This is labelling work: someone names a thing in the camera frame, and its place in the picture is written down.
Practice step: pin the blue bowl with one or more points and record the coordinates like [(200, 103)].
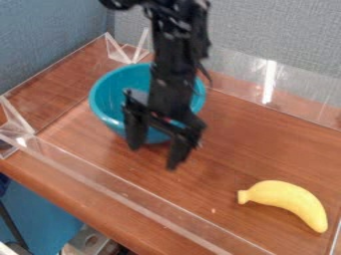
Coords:
[(108, 97)]

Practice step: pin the grey metal bracket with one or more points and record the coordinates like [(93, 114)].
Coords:
[(90, 242)]

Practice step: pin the clear acrylic barrier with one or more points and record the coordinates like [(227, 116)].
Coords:
[(176, 212)]

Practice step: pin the yellow toy banana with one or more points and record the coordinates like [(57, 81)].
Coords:
[(291, 197)]

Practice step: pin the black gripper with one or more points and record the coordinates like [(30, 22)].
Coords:
[(164, 109)]

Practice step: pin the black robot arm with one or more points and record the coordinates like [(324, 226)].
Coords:
[(181, 45)]

